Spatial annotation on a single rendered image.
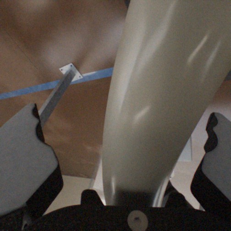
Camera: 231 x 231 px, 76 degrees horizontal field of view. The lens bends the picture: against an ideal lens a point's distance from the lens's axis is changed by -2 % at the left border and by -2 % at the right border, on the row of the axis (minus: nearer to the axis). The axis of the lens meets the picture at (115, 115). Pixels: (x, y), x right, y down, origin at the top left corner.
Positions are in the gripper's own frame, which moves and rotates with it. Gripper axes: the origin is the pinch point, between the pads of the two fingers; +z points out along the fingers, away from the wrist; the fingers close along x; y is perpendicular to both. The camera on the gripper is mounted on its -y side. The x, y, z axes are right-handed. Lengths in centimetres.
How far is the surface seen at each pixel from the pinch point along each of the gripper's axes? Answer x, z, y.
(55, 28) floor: -56, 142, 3
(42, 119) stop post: -59, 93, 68
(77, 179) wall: -115, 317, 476
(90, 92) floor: -31, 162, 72
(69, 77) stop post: -49, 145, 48
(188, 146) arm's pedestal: 38, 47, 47
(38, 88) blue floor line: -104, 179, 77
